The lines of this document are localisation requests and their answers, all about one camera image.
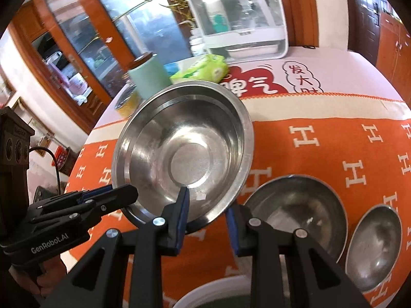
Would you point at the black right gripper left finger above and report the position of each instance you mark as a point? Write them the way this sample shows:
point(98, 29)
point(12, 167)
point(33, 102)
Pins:
point(132, 260)

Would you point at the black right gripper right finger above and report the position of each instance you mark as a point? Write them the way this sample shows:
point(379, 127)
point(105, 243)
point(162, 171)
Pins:
point(288, 269)

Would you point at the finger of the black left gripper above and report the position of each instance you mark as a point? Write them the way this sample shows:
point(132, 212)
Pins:
point(107, 199)

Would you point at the small steel bowl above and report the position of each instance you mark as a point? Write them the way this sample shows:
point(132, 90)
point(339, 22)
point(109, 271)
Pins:
point(374, 247)

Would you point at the large white plate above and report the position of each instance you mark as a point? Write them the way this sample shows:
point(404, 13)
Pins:
point(226, 287)

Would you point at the large steel bowl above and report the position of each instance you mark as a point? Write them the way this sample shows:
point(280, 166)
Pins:
point(291, 202)

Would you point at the wide steel basin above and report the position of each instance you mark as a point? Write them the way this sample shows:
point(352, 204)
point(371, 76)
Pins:
point(194, 134)

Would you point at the green plate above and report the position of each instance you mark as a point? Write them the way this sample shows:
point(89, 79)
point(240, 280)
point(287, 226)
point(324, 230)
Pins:
point(238, 301)

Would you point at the person's left hand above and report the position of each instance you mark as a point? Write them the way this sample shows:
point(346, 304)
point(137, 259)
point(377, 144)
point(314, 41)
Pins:
point(55, 271)

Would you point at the yellow glass jar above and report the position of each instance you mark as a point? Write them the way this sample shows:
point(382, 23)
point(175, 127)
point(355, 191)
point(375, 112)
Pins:
point(128, 102)

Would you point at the mint green canister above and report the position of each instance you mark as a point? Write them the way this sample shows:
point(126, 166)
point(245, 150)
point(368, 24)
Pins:
point(148, 74)

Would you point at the wooden glass door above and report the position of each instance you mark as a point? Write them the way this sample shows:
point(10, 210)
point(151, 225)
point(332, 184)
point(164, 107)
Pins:
point(80, 50)

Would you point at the green tissue pack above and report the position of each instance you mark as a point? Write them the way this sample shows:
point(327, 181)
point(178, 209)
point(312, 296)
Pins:
point(209, 67)

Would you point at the white sterilizer cabinet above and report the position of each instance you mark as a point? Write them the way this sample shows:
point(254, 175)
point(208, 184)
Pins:
point(242, 30)

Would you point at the wooden wardrobe cabinets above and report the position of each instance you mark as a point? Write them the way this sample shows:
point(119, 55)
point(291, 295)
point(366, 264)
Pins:
point(393, 59)

